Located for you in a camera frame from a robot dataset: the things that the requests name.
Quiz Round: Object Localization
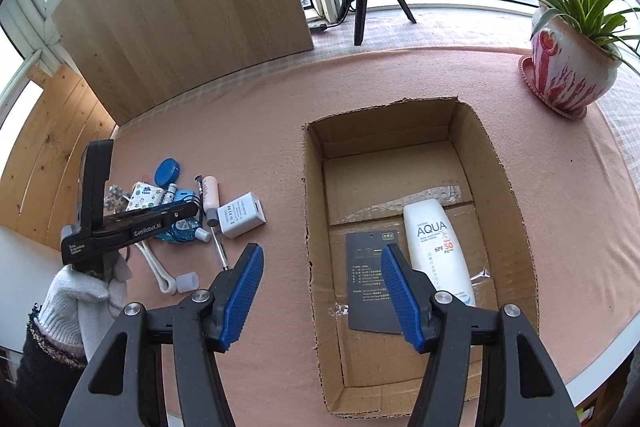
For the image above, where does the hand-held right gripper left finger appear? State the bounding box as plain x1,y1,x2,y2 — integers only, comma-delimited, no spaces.
59,243,265,427

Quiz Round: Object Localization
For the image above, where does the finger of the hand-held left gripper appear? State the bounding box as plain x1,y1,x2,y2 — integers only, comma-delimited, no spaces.
164,200,201,230

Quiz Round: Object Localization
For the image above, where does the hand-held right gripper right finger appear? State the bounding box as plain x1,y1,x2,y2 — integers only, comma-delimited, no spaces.
381,243,571,427

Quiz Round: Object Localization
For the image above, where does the pink tube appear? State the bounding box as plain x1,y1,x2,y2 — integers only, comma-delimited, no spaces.
202,176,221,226

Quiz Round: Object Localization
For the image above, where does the star print pouch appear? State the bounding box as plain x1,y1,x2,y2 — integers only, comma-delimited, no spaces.
125,181,167,212

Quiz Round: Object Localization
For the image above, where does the white charger adapter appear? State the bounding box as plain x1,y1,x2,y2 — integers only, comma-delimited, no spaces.
217,192,267,240

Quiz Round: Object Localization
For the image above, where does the white looped cable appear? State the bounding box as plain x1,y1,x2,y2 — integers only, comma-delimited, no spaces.
104,184,179,296

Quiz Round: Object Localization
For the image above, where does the cardboard box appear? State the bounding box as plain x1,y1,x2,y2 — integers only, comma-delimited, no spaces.
301,96,541,419

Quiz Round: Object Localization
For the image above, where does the person's left forearm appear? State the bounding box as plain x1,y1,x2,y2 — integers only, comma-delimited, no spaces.
14,304,92,410

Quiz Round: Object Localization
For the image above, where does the person's left hand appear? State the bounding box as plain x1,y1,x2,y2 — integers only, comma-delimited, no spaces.
37,256,132,358

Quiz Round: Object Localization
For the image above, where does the blue plastic clip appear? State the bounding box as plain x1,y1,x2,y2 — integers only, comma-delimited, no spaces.
162,188,202,244

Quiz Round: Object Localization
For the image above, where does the black card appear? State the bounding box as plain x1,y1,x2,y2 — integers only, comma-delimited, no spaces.
345,229,418,335

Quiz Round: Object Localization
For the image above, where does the blue round cap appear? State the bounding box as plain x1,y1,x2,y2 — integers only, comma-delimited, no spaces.
154,158,182,188

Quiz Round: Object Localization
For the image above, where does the black pen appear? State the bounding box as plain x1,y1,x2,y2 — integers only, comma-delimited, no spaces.
194,175,232,270

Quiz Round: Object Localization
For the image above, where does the white sunscreen bottle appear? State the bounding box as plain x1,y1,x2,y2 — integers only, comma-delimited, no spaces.
403,201,477,308

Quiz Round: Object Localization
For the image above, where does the pink tablecloth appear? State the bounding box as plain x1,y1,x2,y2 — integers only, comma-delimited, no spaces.
107,44,640,419

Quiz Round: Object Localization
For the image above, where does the wooden board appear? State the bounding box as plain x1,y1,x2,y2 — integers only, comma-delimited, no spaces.
50,0,315,126

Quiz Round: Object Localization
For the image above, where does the pink saucer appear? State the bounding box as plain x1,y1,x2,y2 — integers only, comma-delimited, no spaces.
518,54,591,122

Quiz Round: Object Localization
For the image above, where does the potted spider plant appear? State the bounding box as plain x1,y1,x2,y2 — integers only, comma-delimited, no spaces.
465,0,640,120

